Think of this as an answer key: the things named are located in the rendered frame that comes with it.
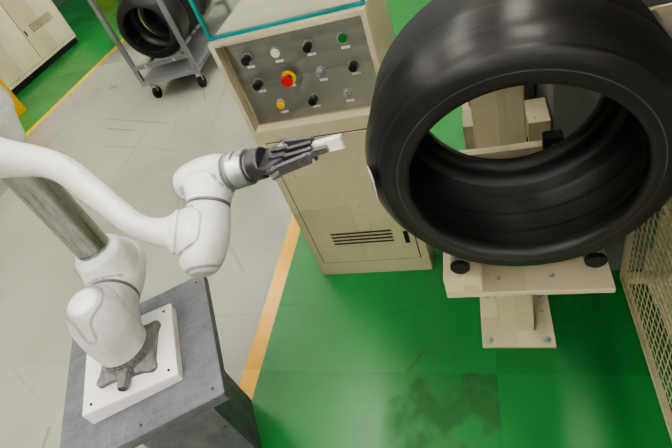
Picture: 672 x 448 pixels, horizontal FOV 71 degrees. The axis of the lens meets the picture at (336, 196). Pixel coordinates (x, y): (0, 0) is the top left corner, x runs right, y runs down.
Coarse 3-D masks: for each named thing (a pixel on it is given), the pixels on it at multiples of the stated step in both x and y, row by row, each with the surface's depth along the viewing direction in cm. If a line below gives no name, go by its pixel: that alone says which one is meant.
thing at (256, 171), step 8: (248, 152) 107; (256, 152) 106; (264, 152) 109; (280, 152) 106; (248, 160) 106; (256, 160) 105; (264, 160) 107; (272, 160) 105; (280, 160) 105; (248, 168) 106; (256, 168) 105; (264, 168) 104; (256, 176) 107; (264, 176) 108
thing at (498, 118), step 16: (480, 96) 119; (496, 96) 118; (512, 96) 117; (480, 112) 122; (496, 112) 121; (512, 112) 121; (480, 128) 125; (496, 128) 125; (512, 128) 124; (480, 144) 129; (496, 144) 128; (496, 304) 179; (512, 304) 176; (528, 304) 175; (512, 320) 183; (528, 320) 182
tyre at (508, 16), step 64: (448, 0) 83; (512, 0) 73; (576, 0) 70; (640, 0) 81; (384, 64) 93; (448, 64) 74; (512, 64) 70; (576, 64) 69; (640, 64) 68; (384, 128) 84; (640, 128) 99; (384, 192) 93; (448, 192) 120; (512, 192) 119; (576, 192) 110; (640, 192) 83; (512, 256) 99; (576, 256) 97
